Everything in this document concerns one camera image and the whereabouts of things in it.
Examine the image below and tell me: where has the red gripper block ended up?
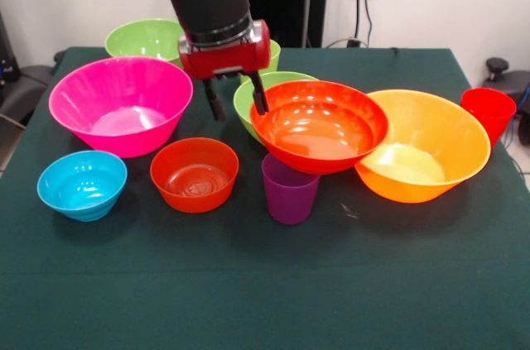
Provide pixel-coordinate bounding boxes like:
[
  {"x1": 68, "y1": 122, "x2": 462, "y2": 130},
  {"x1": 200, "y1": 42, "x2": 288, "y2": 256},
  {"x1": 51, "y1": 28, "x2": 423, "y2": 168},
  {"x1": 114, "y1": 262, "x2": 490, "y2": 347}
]
[{"x1": 177, "y1": 18, "x2": 272, "y2": 122}]

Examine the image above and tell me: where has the large red-orange bowl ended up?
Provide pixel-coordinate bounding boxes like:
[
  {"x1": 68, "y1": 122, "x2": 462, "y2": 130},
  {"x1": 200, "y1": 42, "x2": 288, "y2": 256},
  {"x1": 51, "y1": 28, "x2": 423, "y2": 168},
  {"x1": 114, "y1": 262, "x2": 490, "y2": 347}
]
[{"x1": 249, "y1": 79, "x2": 389, "y2": 175}]

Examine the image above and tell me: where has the green bowl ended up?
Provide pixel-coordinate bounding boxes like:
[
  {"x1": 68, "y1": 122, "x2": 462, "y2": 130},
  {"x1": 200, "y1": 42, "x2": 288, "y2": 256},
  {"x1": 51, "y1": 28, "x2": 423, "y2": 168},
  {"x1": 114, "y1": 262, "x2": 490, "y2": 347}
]
[
  {"x1": 233, "y1": 71, "x2": 320, "y2": 146},
  {"x1": 104, "y1": 17, "x2": 186, "y2": 68}
]

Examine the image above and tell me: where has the green cup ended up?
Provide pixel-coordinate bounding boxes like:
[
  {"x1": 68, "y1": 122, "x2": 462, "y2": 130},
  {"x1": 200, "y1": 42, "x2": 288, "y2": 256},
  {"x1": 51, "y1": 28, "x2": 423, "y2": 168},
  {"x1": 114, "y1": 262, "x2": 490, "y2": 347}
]
[{"x1": 239, "y1": 38, "x2": 282, "y2": 85}]

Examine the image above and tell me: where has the small red-orange bowl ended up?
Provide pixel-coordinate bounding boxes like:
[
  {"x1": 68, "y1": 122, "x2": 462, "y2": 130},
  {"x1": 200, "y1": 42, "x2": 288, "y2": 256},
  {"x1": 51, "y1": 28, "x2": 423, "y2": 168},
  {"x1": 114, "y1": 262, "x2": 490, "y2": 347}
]
[{"x1": 149, "y1": 137, "x2": 240, "y2": 214}]

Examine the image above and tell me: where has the purple cup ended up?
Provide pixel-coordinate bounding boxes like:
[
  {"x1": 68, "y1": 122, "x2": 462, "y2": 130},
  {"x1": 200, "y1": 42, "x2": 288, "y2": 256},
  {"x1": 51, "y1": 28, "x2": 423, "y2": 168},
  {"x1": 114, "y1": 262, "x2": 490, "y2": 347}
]
[{"x1": 261, "y1": 153, "x2": 322, "y2": 226}]

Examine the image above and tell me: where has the large pink bowl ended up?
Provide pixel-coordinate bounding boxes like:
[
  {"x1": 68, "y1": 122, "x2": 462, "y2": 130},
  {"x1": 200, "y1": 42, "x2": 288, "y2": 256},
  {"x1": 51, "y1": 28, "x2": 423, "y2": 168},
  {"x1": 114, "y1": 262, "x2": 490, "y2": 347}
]
[{"x1": 48, "y1": 55, "x2": 195, "y2": 159}]

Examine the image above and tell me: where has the small blue bowl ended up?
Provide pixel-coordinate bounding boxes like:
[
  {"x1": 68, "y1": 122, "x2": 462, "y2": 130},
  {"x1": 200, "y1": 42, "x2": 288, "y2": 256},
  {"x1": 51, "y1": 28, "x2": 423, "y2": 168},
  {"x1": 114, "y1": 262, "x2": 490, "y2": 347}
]
[{"x1": 36, "y1": 150, "x2": 128, "y2": 223}]

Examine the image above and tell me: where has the dark green tablecloth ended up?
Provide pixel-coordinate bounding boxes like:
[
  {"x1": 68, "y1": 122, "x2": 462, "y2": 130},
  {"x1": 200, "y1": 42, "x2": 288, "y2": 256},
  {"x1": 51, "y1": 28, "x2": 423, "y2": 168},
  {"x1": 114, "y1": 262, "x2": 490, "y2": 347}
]
[{"x1": 0, "y1": 46, "x2": 530, "y2": 350}]

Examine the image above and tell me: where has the large orange bowl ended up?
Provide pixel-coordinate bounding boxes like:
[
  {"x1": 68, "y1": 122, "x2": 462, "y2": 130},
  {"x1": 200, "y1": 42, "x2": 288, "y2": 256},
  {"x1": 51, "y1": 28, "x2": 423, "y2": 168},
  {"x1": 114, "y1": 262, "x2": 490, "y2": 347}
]
[{"x1": 354, "y1": 89, "x2": 492, "y2": 204}]

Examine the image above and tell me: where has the black equipment box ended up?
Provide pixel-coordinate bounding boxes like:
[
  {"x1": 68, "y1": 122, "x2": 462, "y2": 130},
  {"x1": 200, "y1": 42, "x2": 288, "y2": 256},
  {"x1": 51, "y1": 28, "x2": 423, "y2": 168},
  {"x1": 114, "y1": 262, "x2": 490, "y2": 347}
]
[{"x1": 0, "y1": 10, "x2": 21, "y2": 86}]

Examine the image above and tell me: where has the red cup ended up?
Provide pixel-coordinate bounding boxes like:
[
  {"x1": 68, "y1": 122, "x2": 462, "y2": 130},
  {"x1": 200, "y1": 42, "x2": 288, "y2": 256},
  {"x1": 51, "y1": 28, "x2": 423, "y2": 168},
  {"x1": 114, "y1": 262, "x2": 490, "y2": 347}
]
[{"x1": 460, "y1": 87, "x2": 518, "y2": 148}]

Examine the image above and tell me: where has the grey pedestal leg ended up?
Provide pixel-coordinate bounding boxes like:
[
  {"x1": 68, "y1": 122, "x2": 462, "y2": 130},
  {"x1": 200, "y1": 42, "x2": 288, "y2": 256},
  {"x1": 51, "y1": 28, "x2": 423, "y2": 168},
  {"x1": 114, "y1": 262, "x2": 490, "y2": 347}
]
[
  {"x1": 482, "y1": 56, "x2": 530, "y2": 113},
  {"x1": 0, "y1": 63, "x2": 57, "y2": 127}
]

